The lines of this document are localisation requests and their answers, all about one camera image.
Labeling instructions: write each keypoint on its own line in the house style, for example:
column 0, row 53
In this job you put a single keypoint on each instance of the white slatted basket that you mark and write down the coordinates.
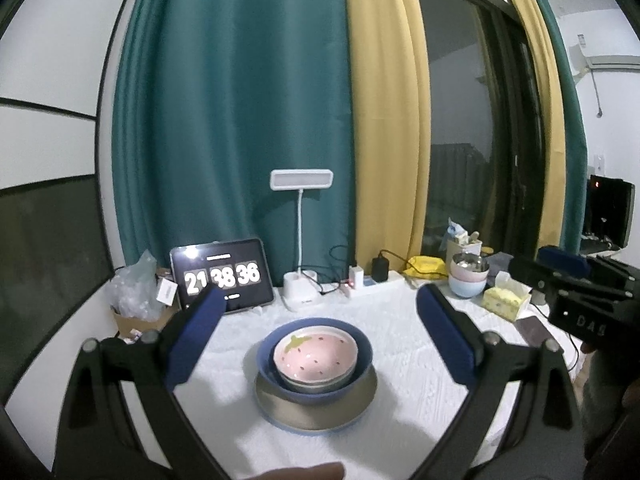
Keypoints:
column 467, row 248

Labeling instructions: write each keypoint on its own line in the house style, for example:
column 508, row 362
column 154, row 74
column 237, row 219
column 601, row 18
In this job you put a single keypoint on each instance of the white air conditioner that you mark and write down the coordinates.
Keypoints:
column 610, row 60

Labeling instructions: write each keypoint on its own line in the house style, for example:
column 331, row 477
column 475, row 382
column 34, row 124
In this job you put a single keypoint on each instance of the clear plastic bag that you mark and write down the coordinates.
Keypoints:
column 132, row 290

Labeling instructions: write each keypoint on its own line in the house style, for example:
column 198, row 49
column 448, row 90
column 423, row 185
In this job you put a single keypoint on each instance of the white desk lamp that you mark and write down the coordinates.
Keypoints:
column 301, row 180

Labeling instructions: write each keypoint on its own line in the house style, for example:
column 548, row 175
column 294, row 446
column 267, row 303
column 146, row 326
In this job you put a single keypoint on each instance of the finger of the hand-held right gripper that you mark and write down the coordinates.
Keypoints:
column 560, row 258
column 525, row 270

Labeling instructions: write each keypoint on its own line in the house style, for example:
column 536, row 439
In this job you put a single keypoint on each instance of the blue and white packet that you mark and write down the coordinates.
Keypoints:
column 455, row 230

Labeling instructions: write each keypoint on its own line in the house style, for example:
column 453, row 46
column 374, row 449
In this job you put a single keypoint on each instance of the yellow curtain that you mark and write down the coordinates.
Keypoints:
column 390, row 110
column 542, row 110

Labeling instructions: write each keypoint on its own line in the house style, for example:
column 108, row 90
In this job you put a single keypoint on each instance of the pink strawberry bowl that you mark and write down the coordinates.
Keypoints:
column 315, row 357

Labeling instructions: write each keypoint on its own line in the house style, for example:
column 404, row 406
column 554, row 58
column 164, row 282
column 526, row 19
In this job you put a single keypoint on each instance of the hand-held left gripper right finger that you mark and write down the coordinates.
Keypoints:
column 445, row 340

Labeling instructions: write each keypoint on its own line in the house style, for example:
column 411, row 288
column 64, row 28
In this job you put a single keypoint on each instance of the beige plate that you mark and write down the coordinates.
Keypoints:
column 362, row 395

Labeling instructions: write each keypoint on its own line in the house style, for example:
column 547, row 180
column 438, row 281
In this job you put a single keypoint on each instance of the light blue bowl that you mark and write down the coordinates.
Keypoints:
column 466, row 288

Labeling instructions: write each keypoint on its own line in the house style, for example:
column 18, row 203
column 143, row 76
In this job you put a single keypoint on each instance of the small white box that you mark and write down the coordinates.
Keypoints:
column 166, row 291

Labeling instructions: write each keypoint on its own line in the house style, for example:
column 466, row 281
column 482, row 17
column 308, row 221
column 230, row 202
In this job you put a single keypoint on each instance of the yellow tissue box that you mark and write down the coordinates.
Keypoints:
column 506, row 301

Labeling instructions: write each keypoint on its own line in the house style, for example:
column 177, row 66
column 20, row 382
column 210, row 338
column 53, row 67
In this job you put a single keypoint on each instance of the white charger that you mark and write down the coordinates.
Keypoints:
column 357, row 276

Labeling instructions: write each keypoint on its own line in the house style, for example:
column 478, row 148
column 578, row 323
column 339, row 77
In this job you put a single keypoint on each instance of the cardboard box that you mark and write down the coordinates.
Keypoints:
column 142, row 326

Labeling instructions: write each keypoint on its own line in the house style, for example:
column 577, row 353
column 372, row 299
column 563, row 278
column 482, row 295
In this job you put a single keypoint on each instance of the tablet with clock display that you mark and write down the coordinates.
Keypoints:
column 222, row 277

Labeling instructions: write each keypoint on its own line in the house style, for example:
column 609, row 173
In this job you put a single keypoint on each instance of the steel bowl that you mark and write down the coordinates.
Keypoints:
column 469, row 261

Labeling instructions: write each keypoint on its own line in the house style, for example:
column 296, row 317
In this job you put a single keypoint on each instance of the large blue bowl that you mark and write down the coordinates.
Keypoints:
column 265, row 355

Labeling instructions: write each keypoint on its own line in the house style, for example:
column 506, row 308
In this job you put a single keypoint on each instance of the white power strip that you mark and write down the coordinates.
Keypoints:
column 382, row 286

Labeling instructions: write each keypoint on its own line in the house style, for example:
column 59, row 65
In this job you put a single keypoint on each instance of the teal curtain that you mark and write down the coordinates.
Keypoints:
column 225, row 110
column 570, row 125

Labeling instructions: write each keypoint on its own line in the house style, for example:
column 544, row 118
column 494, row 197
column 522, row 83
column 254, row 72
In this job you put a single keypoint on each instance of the white textured tablecloth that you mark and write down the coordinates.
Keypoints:
column 410, row 410

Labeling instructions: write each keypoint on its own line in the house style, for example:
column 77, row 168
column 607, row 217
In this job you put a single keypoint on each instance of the person's left hand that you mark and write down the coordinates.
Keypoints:
column 300, row 473

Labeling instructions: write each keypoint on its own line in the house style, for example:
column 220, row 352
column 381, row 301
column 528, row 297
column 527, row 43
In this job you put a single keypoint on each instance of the black charger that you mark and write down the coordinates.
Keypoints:
column 380, row 269

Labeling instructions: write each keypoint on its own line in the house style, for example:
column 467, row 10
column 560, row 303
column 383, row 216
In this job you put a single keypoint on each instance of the yellow wipes packet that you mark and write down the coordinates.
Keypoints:
column 427, row 266

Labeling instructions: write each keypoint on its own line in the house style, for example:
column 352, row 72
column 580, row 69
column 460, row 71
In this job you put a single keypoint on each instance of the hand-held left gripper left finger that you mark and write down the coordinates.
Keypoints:
column 195, row 335

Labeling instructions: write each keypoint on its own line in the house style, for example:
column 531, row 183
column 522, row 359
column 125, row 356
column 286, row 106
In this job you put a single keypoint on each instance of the person's right hand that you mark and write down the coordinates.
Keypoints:
column 605, row 390

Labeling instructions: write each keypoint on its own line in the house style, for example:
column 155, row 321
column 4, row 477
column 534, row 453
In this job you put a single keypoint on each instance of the smartphone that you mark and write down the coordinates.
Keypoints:
column 532, row 331

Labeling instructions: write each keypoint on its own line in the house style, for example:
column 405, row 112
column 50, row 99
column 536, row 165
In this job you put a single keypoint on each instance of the grey cloth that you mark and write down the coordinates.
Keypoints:
column 500, row 263

